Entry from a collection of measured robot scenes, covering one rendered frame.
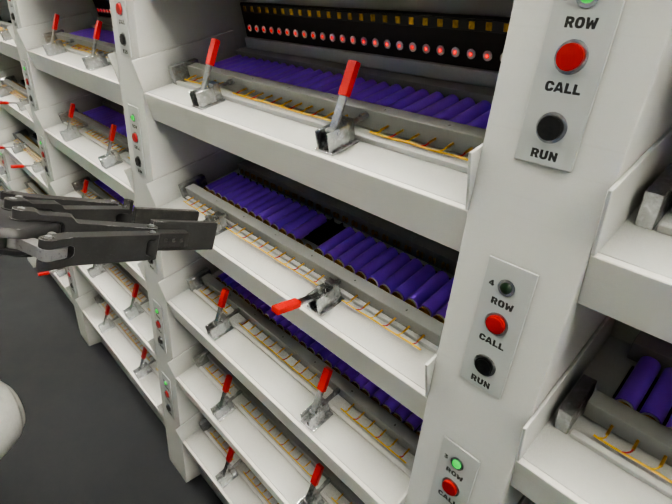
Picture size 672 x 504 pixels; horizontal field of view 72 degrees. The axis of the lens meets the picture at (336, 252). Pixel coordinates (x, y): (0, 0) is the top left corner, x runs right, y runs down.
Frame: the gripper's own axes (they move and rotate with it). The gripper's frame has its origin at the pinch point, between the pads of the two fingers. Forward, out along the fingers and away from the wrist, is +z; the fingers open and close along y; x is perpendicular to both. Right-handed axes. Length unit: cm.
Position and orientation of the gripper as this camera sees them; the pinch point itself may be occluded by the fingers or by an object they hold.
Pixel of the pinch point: (175, 228)
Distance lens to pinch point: 50.4
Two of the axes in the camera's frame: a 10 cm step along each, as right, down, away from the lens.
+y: -6.9, -3.7, 6.2
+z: 6.8, -0.2, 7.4
